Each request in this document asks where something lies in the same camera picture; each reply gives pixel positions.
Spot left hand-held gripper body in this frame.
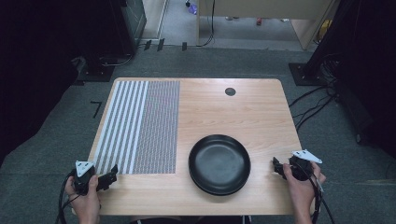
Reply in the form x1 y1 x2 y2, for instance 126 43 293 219
72 160 101 197

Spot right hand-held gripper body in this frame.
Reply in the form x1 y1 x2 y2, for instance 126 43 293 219
287 148 323 182

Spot person's left hand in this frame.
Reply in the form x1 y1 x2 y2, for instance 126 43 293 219
64 175 102 217

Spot person's right hand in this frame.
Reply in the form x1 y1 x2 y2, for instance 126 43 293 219
281 161 327 217

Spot grey white striped placemat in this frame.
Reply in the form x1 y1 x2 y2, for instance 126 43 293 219
92 79 181 175

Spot black plate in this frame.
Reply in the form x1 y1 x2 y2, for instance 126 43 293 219
188 133 252 197

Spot long black floor box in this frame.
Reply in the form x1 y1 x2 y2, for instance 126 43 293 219
332 78 375 146

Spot black stand base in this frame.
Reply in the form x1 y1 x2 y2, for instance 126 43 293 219
288 62 326 87
77 55 116 84

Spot yellow object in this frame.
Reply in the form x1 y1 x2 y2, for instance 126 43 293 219
315 18 333 44

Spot dark equipment cabinet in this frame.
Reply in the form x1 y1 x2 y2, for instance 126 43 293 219
115 0 148 57

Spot light wooden cabinet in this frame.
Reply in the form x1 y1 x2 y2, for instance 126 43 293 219
195 0 340 51

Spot left hand-held gripper cable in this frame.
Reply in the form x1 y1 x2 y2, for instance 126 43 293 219
55 169 78 224

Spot hand-held gripper cable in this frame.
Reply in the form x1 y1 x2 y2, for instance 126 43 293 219
55 169 78 224
297 161 336 224

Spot right hand-held gripper cable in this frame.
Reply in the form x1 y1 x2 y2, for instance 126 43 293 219
297 161 336 224

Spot black floor cables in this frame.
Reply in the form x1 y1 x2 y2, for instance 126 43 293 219
289 52 342 133

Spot grey floor cable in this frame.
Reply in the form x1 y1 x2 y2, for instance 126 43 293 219
100 51 135 68

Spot black hanging cable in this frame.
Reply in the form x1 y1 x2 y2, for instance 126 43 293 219
196 0 217 49

